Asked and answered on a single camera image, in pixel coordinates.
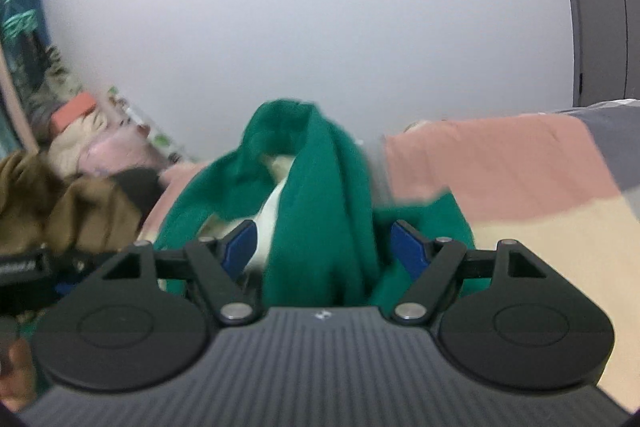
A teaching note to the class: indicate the person's left hand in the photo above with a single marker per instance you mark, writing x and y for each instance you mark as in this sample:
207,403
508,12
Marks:
20,372

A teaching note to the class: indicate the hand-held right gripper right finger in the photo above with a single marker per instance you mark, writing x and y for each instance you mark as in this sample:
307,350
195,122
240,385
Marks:
407,247

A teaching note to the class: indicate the pink cloth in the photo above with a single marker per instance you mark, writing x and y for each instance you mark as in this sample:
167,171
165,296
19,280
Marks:
120,147

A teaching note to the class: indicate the green garment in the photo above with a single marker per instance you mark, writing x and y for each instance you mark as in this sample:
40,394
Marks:
320,207

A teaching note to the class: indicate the brown garment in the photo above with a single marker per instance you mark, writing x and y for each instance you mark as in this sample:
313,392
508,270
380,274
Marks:
85,212

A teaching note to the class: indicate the grey door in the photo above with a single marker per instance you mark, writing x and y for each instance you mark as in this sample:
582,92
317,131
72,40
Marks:
605,7

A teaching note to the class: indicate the beige cloth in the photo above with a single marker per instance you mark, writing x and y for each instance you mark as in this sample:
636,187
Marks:
70,147

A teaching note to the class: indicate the dark leaf print cloth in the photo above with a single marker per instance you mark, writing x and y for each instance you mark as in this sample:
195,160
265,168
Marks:
50,72

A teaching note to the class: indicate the orange box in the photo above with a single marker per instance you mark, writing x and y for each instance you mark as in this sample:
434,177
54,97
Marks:
72,112

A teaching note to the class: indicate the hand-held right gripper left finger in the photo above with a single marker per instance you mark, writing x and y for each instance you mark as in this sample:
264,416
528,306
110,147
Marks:
241,247

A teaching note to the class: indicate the pastel patchwork blanket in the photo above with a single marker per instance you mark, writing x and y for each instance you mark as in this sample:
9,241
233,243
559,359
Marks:
500,167

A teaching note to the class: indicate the black cloth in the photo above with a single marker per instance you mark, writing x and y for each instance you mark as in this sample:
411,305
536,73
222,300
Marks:
137,192

